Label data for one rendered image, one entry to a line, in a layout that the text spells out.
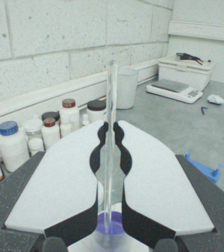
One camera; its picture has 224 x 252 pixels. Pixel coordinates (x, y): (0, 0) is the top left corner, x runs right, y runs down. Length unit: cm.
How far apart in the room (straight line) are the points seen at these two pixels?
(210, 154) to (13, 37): 66
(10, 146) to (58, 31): 43
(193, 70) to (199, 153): 65
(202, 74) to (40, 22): 85
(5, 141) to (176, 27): 135
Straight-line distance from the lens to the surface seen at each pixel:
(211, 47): 153
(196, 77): 117
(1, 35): 62
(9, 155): 48
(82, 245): 26
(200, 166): 53
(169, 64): 120
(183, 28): 153
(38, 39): 68
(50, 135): 52
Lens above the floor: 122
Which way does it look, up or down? 29 degrees down
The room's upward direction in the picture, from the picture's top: 2 degrees clockwise
